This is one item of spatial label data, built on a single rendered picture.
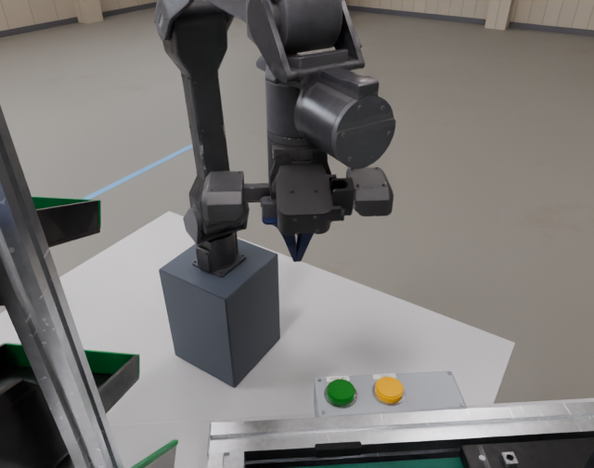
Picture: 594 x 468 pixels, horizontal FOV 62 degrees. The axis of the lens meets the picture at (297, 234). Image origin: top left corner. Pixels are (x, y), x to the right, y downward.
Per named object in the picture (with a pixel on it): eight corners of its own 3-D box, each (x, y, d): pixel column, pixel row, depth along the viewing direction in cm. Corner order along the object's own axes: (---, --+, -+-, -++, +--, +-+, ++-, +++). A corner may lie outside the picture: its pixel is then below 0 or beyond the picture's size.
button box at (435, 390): (313, 402, 77) (314, 375, 74) (445, 395, 78) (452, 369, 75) (317, 443, 71) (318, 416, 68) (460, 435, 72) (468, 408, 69)
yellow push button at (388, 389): (371, 384, 73) (372, 376, 72) (398, 383, 74) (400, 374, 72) (377, 408, 70) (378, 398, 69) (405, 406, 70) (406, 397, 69)
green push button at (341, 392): (325, 387, 73) (325, 378, 72) (352, 386, 73) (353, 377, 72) (328, 410, 70) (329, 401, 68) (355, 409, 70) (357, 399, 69)
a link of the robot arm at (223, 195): (200, 116, 48) (193, 142, 43) (388, 112, 49) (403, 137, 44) (208, 190, 53) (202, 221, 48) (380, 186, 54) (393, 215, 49)
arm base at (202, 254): (216, 245, 85) (213, 214, 81) (247, 257, 82) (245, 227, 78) (188, 266, 80) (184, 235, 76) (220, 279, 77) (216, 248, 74)
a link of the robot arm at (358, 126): (246, -7, 40) (330, 19, 31) (329, -14, 43) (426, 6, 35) (252, 128, 46) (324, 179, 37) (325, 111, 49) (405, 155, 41)
